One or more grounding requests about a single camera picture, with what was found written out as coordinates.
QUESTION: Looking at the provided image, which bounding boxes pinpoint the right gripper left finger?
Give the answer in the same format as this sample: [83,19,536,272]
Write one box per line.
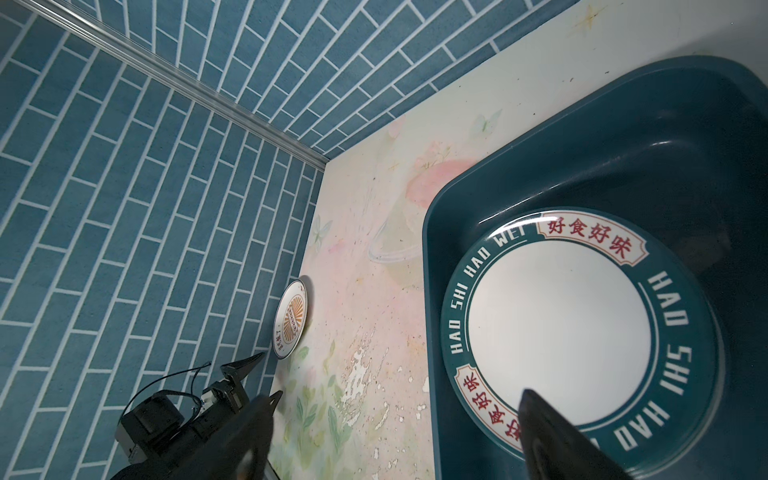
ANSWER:
[173,396,275,479]

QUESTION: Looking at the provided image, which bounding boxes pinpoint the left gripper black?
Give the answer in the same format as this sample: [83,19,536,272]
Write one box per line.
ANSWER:
[173,352,284,447]

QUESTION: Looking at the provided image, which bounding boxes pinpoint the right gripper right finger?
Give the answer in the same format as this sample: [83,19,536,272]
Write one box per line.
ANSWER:
[518,389,631,480]

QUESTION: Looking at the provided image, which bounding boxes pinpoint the orange sunburst plate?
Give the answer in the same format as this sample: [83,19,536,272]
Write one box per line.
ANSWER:
[272,278,309,360]

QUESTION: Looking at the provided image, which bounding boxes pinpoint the green rim plate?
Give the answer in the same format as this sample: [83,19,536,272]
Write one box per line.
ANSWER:
[440,209,725,477]

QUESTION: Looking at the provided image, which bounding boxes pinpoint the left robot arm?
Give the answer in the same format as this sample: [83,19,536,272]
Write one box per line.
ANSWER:
[114,352,283,479]

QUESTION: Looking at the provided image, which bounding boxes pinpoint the teal plastic bin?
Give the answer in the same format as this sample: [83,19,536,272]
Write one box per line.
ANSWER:
[422,56,767,479]

